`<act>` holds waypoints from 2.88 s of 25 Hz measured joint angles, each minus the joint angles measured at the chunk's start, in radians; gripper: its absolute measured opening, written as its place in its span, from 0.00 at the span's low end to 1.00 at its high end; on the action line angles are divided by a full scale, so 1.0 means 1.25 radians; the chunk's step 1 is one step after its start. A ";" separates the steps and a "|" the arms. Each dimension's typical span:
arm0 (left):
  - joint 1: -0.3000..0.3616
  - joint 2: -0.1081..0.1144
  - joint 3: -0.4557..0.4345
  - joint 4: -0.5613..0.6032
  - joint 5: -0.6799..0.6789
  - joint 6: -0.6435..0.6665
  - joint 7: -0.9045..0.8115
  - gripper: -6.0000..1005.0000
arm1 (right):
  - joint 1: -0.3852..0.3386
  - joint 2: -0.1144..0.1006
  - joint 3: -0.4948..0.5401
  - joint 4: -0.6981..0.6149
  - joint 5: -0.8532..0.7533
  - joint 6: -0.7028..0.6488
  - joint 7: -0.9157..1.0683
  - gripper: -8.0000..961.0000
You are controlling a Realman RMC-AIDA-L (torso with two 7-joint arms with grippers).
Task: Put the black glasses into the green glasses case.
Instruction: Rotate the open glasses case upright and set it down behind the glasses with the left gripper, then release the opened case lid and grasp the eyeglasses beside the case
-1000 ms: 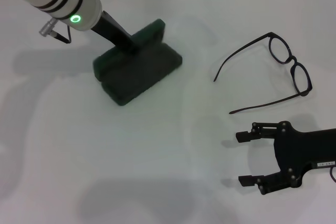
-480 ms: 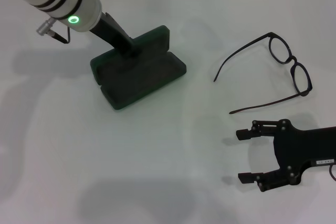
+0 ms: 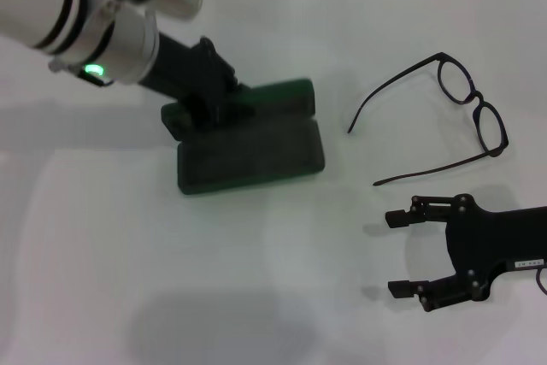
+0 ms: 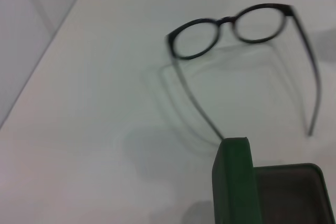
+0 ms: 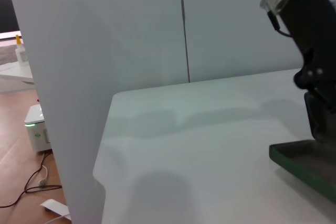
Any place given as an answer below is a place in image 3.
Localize black glasses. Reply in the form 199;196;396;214
347;51;510;187

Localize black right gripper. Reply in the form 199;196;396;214
385;193;547;314

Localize green glasses case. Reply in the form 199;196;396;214
160;78;328;197

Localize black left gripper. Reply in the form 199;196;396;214
135;32;258;130

